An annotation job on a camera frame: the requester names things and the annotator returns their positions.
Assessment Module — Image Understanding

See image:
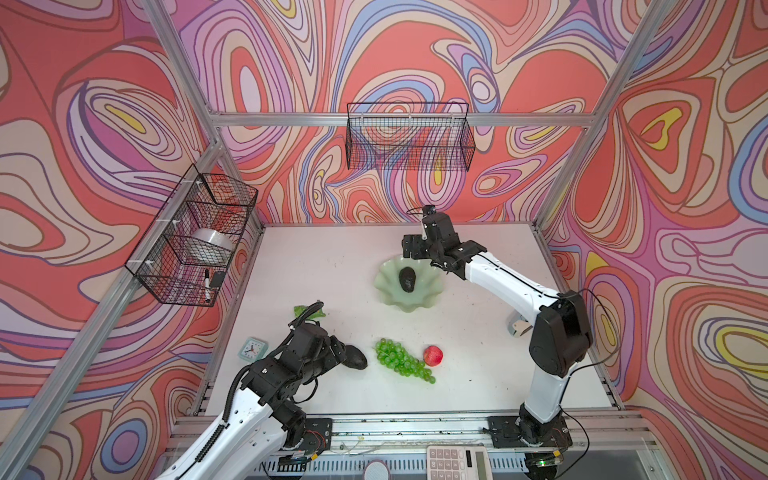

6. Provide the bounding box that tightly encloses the dark avocado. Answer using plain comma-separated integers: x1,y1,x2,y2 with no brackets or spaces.
398,267,417,293
342,345,368,371

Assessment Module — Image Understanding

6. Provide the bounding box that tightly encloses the green grape bunch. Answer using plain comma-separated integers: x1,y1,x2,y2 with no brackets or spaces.
374,338,436,384

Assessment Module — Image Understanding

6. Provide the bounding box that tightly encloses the red apple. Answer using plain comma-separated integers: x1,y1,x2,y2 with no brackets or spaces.
423,345,444,367

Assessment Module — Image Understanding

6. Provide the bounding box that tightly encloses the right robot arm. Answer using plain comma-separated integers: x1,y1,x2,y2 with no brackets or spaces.
402,205,593,446

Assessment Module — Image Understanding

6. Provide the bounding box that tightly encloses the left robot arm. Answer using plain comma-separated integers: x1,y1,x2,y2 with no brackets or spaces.
159,323,357,479

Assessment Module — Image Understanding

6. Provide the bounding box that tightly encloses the pale green wavy fruit bowl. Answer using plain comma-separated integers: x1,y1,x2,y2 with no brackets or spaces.
373,257,444,313

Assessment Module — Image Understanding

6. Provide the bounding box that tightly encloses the teal alarm clock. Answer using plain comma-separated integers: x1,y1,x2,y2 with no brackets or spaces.
238,337,269,363

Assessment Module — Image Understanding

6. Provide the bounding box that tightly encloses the black marker pen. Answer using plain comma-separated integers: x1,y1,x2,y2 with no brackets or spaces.
203,269,212,304

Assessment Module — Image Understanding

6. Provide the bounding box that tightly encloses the round white pink disc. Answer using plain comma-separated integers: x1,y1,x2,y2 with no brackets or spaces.
362,460,391,480

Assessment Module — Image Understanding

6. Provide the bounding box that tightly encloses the white pink calculator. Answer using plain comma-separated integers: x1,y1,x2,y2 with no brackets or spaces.
426,445,493,480

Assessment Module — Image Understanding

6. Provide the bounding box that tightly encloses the rear black wire basket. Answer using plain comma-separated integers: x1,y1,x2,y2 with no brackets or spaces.
345,100,476,172

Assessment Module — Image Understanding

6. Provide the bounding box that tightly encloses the black wire basket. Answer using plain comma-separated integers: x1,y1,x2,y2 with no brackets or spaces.
345,100,476,172
125,166,258,307

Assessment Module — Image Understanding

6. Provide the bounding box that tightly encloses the left black wire basket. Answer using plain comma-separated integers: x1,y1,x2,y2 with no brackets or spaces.
125,166,258,307

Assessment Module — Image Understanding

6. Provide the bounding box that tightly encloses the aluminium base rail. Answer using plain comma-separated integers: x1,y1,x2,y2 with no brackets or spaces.
167,409,655,457

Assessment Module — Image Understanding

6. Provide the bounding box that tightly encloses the aluminium corner frame post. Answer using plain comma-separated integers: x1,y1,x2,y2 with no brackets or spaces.
142,0,265,232

